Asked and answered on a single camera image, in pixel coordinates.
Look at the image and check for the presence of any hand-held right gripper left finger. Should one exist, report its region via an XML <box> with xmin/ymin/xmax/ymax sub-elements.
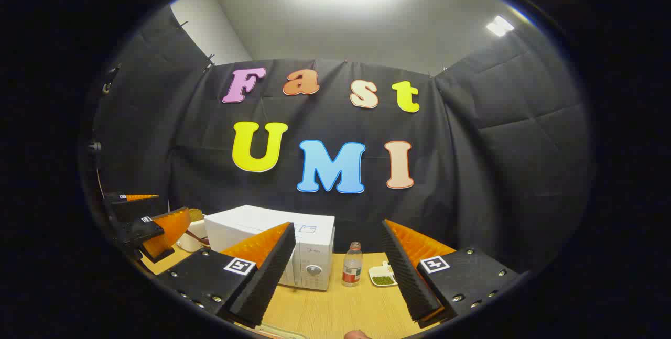
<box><xmin>156</xmin><ymin>222</ymin><xmax>297</xmax><ymax>328</ymax></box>

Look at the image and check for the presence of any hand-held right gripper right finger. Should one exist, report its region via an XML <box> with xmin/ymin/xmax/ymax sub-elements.
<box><xmin>381</xmin><ymin>218</ymin><xmax>521</xmax><ymax>329</ymax></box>

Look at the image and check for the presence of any white microwave oven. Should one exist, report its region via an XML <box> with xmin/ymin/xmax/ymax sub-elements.
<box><xmin>204</xmin><ymin>204</ymin><xmax>336</xmax><ymax>291</ymax></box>

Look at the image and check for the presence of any white toaster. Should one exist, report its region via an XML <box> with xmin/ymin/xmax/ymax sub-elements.
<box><xmin>177</xmin><ymin>217</ymin><xmax>209</xmax><ymax>253</ymax></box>

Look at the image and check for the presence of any white divided dish with beans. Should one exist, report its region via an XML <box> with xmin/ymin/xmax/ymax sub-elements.
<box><xmin>369</xmin><ymin>261</ymin><xmax>399</xmax><ymax>287</ymax></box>

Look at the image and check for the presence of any clear plastic bottle red label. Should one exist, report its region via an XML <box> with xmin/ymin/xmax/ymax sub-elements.
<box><xmin>342</xmin><ymin>242</ymin><xmax>364</xmax><ymax>288</ymax></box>

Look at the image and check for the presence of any black backdrop cloth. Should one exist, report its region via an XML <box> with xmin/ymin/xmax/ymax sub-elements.
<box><xmin>92</xmin><ymin>6</ymin><xmax>596</xmax><ymax>271</ymax></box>

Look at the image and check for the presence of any small ceiling light panel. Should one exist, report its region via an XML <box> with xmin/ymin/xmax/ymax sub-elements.
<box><xmin>486</xmin><ymin>15</ymin><xmax>515</xmax><ymax>37</ymax></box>

